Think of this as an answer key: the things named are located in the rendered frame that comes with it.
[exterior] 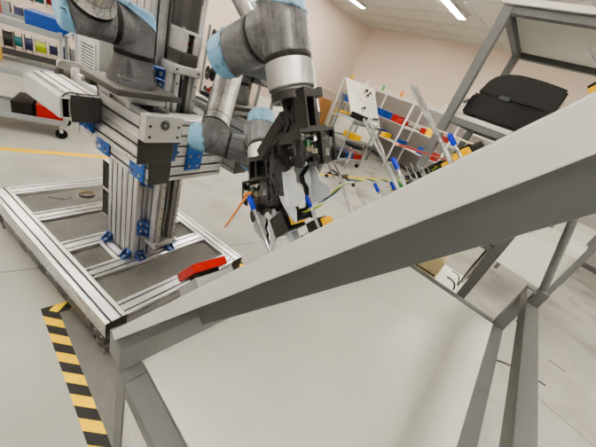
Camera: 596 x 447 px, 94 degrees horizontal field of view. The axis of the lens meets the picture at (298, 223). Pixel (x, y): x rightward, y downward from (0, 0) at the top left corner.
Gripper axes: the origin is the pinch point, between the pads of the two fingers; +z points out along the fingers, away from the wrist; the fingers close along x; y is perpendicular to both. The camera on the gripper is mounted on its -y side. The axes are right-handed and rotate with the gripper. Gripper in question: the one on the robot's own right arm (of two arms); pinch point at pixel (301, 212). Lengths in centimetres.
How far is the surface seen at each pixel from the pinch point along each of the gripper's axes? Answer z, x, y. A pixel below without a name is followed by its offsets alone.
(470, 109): -20, 106, -14
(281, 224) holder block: 2.2, -2.2, -3.7
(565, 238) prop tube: 24, 80, 23
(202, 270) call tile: 2.5, -20.8, 5.7
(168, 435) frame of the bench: 32.6, -29.1, -6.1
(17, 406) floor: 66, -70, -98
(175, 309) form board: 5.1, -25.4, 8.2
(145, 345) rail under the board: 21.2, -28.3, -17.3
